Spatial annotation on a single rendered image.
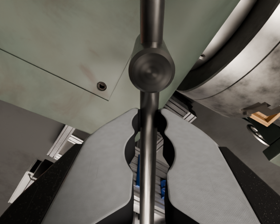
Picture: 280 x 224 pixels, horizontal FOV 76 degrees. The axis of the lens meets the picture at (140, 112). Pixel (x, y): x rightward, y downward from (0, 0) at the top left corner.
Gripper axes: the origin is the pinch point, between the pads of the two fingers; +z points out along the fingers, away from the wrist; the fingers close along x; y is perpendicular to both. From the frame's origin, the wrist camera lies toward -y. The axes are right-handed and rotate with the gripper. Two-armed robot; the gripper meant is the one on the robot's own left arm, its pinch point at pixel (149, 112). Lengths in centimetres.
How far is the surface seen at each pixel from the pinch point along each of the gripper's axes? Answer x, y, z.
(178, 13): 3.2, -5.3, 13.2
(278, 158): 55, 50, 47
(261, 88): 17.2, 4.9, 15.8
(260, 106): 19.4, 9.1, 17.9
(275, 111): 23.6, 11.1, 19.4
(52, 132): -104, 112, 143
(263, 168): 136, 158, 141
